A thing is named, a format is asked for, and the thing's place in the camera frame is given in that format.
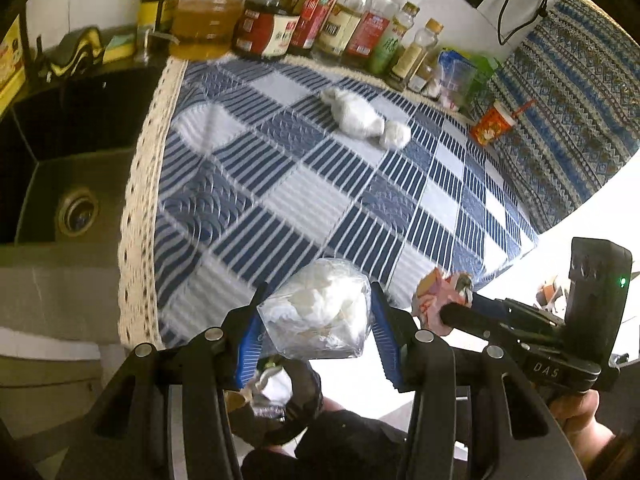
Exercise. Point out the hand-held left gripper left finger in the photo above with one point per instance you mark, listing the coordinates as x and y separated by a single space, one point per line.
247 355

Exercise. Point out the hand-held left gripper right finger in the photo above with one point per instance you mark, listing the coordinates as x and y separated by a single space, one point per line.
385 340

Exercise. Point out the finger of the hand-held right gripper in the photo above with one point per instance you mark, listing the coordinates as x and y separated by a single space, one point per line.
525 310
480 322

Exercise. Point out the silver foil bag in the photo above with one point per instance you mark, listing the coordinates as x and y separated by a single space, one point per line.
272 390

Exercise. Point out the pink wrapper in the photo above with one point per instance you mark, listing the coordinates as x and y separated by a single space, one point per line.
435 300

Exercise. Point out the clear bag with tissue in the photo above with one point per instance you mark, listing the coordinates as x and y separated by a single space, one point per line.
320 315

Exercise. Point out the black trash bin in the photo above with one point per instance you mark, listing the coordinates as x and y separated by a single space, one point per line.
305 395

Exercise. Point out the person's right forearm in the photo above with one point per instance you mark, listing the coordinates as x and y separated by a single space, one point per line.
620 457

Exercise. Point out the person's right hand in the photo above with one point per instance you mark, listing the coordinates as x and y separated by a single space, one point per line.
580 425

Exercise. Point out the dark cloth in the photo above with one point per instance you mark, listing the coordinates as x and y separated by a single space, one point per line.
350 440

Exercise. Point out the blue checked tablecloth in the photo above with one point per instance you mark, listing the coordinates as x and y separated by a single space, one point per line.
250 185

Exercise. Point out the red cup with straw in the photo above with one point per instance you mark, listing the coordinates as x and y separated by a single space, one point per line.
492 127

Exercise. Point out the blue patterned cloth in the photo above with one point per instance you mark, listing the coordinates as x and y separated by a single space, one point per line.
565 110

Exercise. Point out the white tissue ball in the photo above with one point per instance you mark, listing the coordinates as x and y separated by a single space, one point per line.
396 134

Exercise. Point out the metal sink drain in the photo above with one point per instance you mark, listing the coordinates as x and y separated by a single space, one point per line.
77 212

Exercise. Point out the white crumpled plastic bag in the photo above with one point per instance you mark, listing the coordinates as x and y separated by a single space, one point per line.
355 115

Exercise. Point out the clear blue printed bag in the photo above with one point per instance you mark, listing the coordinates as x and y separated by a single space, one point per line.
457 80

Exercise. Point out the small spice jar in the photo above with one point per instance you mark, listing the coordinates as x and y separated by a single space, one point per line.
430 82

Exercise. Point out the green packet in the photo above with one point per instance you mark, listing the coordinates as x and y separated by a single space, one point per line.
485 67

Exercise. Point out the dark kitchen sink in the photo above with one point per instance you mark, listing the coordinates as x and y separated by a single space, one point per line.
60 160

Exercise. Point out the small gold cap bottle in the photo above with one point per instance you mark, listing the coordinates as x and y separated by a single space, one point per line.
415 55

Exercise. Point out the green label bottle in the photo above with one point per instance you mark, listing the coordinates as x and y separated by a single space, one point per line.
390 45

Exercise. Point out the red label clear bottle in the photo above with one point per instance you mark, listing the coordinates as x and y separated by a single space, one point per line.
370 30

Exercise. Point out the cream label clear bottle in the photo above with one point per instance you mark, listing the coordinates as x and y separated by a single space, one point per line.
340 25

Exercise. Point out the dark soy sauce jug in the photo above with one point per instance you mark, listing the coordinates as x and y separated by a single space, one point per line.
265 25

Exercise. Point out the red label dark bottle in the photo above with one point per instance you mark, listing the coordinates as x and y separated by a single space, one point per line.
310 17

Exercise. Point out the yellow green sponge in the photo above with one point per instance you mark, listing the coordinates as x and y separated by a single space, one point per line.
120 45

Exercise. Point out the black yellow cloth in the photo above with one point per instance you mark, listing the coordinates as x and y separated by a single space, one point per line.
75 50

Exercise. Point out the black faucet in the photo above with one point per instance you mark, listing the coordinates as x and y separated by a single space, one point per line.
37 55

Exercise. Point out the yellow box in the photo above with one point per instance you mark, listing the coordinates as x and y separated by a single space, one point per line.
10 65

